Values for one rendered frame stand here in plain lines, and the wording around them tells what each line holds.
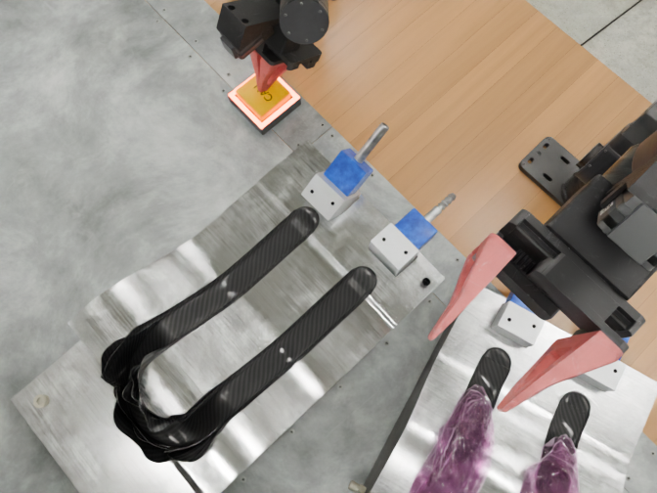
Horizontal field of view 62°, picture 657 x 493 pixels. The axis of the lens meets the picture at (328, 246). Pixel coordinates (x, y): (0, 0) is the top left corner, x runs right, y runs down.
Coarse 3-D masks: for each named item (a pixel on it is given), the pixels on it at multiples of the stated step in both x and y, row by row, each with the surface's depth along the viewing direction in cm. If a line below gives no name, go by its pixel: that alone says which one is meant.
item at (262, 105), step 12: (252, 84) 82; (276, 84) 82; (240, 96) 82; (252, 96) 81; (264, 96) 81; (276, 96) 81; (288, 96) 82; (252, 108) 81; (264, 108) 81; (276, 108) 82
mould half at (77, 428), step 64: (256, 192) 72; (192, 256) 70; (320, 256) 70; (128, 320) 63; (256, 320) 68; (384, 320) 67; (64, 384) 68; (192, 384) 61; (320, 384) 66; (64, 448) 66; (128, 448) 66; (256, 448) 60
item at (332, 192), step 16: (384, 128) 64; (368, 144) 66; (336, 160) 67; (352, 160) 66; (320, 176) 67; (336, 176) 68; (352, 176) 67; (368, 176) 68; (304, 192) 69; (320, 192) 68; (336, 192) 67; (352, 192) 68; (320, 208) 68; (336, 208) 67
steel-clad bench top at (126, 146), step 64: (0, 0) 90; (64, 0) 90; (128, 0) 90; (192, 0) 90; (0, 64) 87; (64, 64) 87; (128, 64) 87; (192, 64) 87; (0, 128) 84; (64, 128) 84; (128, 128) 84; (192, 128) 84; (320, 128) 84; (0, 192) 81; (64, 192) 81; (128, 192) 81; (192, 192) 81; (384, 192) 81; (0, 256) 79; (64, 256) 79; (128, 256) 79; (448, 256) 78; (0, 320) 76; (64, 320) 76; (0, 384) 74; (384, 384) 74; (0, 448) 72; (320, 448) 72; (640, 448) 72
